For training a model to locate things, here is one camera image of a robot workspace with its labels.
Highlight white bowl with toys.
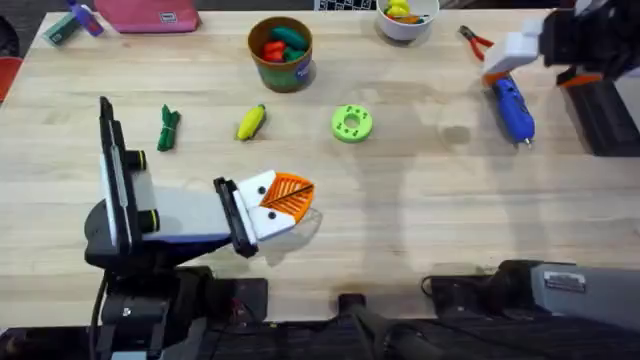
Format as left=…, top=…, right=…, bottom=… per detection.
left=375, top=0, right=441, bottom=43

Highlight yellow corn toy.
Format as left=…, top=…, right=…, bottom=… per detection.
left=235, top=103, right=268, bottom=143

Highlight red handled pliers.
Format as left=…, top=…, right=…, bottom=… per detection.
left=458, top=25, right=496, bottom=63

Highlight red round object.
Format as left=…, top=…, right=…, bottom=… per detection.
left=0, top=56, right=24, bottom=104

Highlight blue electric screwdriver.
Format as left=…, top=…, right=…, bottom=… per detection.
left=491, top=74, right=537, bottom=149

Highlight black cable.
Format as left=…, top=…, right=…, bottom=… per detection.
left=88, top=272, right=109, bottom=360

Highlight black box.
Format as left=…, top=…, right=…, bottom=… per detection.
left=562, top=79, right=640, bottom=157

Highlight green disc with holes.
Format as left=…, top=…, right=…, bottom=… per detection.
left=330, top=103, right=374, bottom=145

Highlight black white checkered board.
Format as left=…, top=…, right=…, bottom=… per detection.
left=313, top=0, right=378, bottom=12

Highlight green leafy vegetable toy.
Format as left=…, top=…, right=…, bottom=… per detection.
left=156, top=103, right=182, bottom=153

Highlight black upright left wrist plate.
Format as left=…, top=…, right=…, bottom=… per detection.
left=98, top=96, right=144, bottom=251

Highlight green small box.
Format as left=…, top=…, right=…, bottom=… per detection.
left=42, top=12, right=81, bottom=47

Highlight brown green tub with toys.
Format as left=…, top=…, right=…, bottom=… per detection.
left=246, top=15, right=316, bottom=94

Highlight pink zip bag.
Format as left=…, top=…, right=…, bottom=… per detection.
left=93, top=0, right=202, bottom=35

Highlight blue purple bottle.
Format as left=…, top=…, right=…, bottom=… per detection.
left=66, top=0, right=106, bottom=38

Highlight black rail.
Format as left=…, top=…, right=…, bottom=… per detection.
left=0, top=293, right=640, bottom=360

